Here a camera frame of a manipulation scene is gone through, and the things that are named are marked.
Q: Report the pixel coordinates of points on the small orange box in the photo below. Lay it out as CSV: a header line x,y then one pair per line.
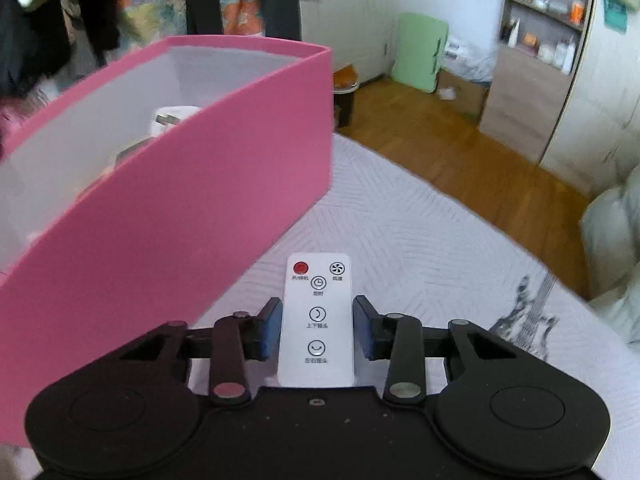
x,y
530,39

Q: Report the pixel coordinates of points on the light wooden wardrobe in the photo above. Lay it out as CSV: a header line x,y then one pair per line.
x,y
605,110

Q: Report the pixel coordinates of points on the pink cardboard box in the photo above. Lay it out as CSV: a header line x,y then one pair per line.
x,y
175,220

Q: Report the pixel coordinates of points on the white jar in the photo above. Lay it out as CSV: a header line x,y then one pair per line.
x,y
546,52

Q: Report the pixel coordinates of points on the brown cardboard box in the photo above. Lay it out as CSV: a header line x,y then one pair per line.
x,y
462,95

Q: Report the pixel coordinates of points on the green folding stool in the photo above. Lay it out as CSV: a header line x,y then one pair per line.
x,y
417,52

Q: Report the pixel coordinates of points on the bin with orange bag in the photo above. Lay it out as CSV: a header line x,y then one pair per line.
x,y
345,95

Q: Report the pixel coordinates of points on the black jacket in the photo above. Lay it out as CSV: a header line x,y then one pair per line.
x,y
30,50

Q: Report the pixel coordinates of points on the grey puffer jacket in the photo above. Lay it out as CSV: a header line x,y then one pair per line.
x,y
615,250

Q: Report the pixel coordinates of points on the white door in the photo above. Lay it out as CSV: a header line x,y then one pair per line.
x,y
345,20

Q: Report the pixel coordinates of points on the orange bottle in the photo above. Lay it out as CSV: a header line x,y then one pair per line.
x,y
577,12

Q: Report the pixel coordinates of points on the thin white remote control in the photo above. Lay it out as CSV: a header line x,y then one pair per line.
x,y
316,340

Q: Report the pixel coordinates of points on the wooden shelf cabinet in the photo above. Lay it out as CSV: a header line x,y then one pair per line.
x,y
530,85

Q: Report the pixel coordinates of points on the floral quilt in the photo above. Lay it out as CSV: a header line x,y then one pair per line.
x,y
155,5

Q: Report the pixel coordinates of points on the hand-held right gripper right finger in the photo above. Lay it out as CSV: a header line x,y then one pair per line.
x,y
363,331

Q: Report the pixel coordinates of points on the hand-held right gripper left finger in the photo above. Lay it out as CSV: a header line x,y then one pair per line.
x,y
267,331

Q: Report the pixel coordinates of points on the white bottle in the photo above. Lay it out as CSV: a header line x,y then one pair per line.
x,y
565,56

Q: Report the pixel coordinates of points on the white and blue plastic packages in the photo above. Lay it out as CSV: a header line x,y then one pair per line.
x,y
467,57

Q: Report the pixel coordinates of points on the white cube charger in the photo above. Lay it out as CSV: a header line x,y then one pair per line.
x,y
180,115

